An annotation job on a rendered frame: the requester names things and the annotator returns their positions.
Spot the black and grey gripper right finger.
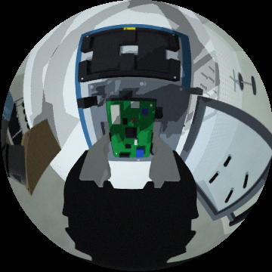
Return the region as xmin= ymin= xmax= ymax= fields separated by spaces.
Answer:
xmin=149 ymin=132 xmax=199 ymax=220

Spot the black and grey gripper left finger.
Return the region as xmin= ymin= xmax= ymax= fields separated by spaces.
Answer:
xmin=62 ymin=131 xmax=111 ymax=217

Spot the green circuit board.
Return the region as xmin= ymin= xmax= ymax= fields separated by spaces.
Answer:
xmin=107 ymin=100 xmax=156 ymax=158

